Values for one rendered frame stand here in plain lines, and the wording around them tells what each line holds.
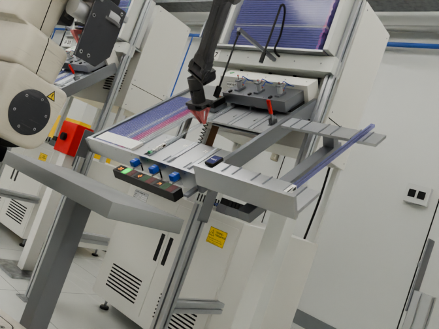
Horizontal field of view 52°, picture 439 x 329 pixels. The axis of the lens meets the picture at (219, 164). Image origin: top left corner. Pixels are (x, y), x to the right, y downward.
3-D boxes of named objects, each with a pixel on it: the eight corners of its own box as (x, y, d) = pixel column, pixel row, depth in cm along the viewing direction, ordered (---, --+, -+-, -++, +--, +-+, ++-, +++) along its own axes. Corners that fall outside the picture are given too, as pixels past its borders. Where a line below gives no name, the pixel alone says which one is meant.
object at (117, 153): (198, 192, 150) (194, 173, 146) (91, 152, 193) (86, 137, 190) (200, 190, 151) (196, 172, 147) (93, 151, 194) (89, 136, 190)
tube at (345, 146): (277, 203, 111) (277, 200, 110) (273, 202, 111) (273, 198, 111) (374, 127, 141) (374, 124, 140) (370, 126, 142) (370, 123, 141)
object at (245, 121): (268, 143, 172) (266, 131, 170) (158, 117, 216) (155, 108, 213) (314, 111, 192) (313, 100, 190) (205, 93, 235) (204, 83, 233)
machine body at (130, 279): (187, 382, 166) (243, 222, 169) (86, 302, 211) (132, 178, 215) (276, 367, 215) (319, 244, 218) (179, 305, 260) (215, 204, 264)
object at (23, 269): (11, 278, 208) (70, 121, 212) (-9, 260, 224) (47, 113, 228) (56, 281, 226) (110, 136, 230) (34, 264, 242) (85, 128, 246)
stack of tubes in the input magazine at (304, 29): (318, 49, 186) (339, -10, 188) (227, 44, 220) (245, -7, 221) (330, 62, 196) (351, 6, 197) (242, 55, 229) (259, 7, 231)
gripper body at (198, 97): (196, 101, 189) (193, 84, 185) (213, 104, 182) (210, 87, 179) (185, 106, 185) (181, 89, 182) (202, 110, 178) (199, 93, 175)
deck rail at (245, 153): (202, 194, 149) (199, 177, 146) (198, 192, 150) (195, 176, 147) (319, 112, 191) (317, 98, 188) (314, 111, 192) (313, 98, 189)
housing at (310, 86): (309, 117, 190) (307, 85, 184) (225, 102, 222) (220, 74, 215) (319, 109, 195) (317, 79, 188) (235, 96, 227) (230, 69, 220)
